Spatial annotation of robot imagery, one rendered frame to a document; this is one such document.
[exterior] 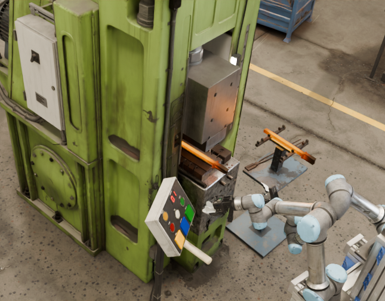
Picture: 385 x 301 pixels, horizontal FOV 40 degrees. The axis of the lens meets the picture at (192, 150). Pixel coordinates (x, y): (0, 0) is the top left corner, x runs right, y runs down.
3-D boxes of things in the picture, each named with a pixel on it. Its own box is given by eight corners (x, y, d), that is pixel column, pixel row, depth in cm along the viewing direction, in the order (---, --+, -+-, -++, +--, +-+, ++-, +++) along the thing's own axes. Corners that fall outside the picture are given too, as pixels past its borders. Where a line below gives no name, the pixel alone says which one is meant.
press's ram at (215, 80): (240, 116, 328) (249, 61, 302) (201, 144, 305) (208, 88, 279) (188, 88, 347) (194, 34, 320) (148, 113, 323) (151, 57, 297)
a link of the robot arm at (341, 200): (360, 211, 279) (298, 258, 305) (354, 196, 287) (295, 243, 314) (344, 202, 274) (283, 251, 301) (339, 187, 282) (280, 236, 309)
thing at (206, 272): (245, 256, 405) (246, 255, 404) (198, 305, 369) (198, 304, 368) (206, 229, 422) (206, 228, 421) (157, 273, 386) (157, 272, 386)
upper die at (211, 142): (225, 137, 326) (227, 126, 320) (205, 153, 314) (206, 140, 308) (174, 108, 345) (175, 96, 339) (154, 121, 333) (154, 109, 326)
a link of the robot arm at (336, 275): (346, 286, 281) (353, 271, 272) (332, 300, 274) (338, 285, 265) (328, 272, 287) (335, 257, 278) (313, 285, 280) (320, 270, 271)
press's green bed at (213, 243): (222, 246, 410) (230, 206, 379) (192, 276, 387) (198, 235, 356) (170, 209, 434) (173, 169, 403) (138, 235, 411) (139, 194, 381)
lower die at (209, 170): (220, 167, 343) (221, 157, 338) (201, 183, 331) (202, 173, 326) (172, 138, 362) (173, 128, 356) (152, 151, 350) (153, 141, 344)
